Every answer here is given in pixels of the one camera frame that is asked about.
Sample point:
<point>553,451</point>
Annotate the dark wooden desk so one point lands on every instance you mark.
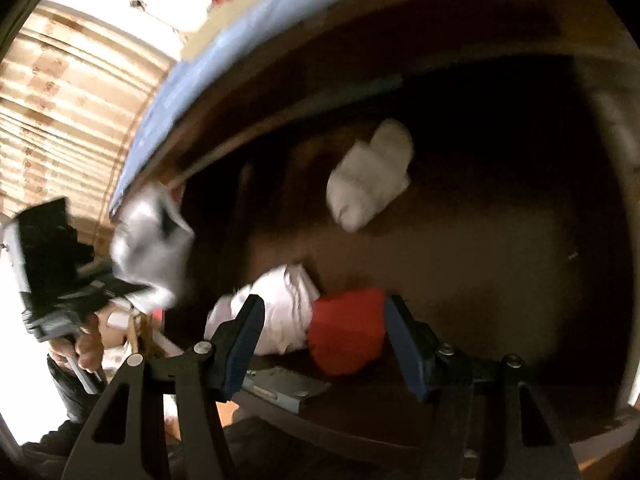
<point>450,25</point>

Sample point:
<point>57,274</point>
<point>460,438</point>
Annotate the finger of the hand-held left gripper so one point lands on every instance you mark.
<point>120,292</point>
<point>95,269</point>

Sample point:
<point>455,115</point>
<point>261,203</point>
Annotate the beige patterned curtain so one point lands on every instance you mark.
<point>60,110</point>

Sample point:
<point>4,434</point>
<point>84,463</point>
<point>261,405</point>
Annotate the beige shallow cardboard tray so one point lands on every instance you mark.
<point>215,30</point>

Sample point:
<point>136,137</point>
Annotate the grey and white underwear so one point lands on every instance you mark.
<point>150,245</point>

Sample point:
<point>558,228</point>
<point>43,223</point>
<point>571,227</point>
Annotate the wooden desk drawer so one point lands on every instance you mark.
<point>475,260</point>

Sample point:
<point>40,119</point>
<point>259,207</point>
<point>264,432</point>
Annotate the person's left hand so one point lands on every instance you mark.
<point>82,342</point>

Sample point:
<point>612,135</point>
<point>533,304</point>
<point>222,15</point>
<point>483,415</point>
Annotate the person's left forearm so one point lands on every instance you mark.
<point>75,400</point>

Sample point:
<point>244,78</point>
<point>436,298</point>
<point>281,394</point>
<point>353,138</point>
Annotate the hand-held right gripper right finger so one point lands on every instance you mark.
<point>406,352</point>

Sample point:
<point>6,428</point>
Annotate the metal wall hook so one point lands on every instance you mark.
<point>136,5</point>

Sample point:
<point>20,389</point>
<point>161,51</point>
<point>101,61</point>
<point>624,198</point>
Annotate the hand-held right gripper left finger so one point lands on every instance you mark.
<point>245,342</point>

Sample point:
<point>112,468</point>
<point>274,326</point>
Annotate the metal drawer lock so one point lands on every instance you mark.
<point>285,384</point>

